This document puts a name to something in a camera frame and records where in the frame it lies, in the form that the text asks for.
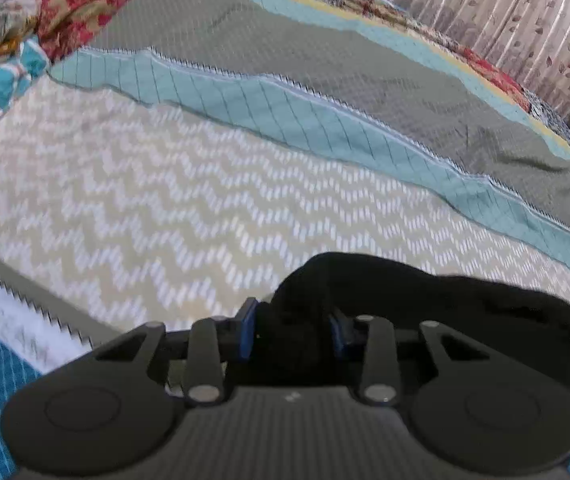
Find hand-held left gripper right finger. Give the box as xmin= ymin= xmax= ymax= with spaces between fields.
xmin=329 ymin=309 xmax=488 ymax=407

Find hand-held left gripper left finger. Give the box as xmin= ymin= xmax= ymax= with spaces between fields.
xmin=82 ymin=297 xmax=260 ymax=407

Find black pants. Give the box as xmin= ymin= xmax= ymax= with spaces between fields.
xmin=257 ymin=252 xmax=570 ymax=397

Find zigzag patterned bedspread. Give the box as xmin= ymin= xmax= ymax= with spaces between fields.
xmin=0 ymin=0 xmax=570 ymax=480

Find beige leaf print curtain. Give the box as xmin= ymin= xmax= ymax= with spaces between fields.
xmin=285 ymin=0 xmax=570 ymax=117

